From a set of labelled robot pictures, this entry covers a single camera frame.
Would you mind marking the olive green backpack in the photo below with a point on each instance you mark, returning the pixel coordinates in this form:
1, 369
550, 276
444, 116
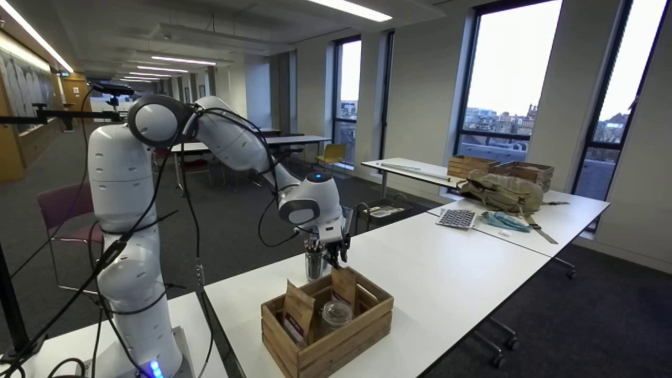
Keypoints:
500, 191

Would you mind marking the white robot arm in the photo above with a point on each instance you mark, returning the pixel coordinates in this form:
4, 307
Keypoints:
123, 181

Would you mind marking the small brown paper bag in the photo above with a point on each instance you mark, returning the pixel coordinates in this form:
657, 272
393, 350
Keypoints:
298, 312

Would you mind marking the metal pen cup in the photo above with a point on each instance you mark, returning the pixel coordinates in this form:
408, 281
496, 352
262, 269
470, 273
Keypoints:
316, 269

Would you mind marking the wooden slat crate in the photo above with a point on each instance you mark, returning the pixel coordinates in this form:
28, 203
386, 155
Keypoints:
336, 350

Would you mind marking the black camera tripod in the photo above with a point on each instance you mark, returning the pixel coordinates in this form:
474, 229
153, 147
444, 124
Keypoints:
69, 114

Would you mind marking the white side table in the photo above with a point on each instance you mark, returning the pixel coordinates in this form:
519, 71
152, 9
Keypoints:
406, 169

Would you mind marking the ceiling light panel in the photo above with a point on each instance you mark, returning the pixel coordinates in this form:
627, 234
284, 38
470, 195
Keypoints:
348, 9
183, 62

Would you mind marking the white background table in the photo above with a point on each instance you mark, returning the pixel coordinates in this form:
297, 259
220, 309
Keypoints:
295, 139

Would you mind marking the yellow chair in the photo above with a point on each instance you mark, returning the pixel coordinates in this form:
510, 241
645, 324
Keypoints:
334, 152

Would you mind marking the teal pouch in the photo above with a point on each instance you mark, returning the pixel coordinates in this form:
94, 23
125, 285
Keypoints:
505, 221

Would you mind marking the cardboard box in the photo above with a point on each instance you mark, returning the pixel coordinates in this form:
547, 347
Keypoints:
469, 166

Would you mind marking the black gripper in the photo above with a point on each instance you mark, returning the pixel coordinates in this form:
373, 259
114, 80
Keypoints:
336, 242

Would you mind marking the purple chair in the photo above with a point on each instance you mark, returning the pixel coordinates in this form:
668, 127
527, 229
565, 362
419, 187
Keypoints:
63, 207

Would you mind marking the clear glass jar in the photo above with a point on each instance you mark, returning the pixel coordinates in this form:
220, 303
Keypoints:
336, 316

